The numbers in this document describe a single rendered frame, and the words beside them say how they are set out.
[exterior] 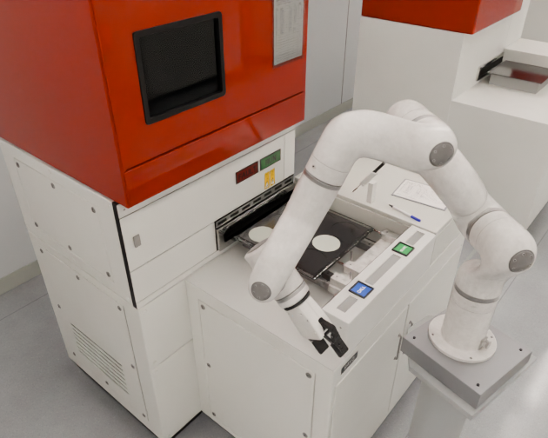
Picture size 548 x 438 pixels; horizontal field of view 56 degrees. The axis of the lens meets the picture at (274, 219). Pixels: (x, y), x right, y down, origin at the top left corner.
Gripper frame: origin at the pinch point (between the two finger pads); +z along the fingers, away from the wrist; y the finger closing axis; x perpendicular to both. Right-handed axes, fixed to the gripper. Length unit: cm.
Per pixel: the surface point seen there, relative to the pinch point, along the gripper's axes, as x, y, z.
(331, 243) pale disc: 41, -45, -8
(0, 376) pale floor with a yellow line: -77, -173, -33
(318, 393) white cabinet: 0.1, -30.3, 20.3
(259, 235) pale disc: 27, -59, -25
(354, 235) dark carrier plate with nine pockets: 51, -45, -5
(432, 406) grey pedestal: 23, -19, 45
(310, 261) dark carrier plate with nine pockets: 29, -42, -9
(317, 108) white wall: 243, -286, -50
